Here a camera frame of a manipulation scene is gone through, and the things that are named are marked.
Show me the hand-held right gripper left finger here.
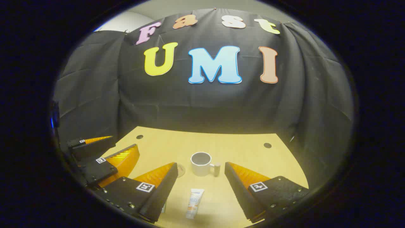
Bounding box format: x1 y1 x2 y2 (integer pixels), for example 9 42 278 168
94 162 178 224

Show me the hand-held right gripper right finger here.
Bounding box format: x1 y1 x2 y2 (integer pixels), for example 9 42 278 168
224 162 309 224

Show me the white toothpaste tube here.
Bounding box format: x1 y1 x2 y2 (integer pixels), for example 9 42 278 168
185 188 205 219

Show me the white cup with wooden handle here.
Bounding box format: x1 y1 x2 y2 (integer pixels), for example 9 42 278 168
190 152 221 177

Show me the light wooden desktop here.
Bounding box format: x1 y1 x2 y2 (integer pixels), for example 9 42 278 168
101 126 309 228

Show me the black backdrop cloth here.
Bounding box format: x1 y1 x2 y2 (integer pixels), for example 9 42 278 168
52 8 354 190

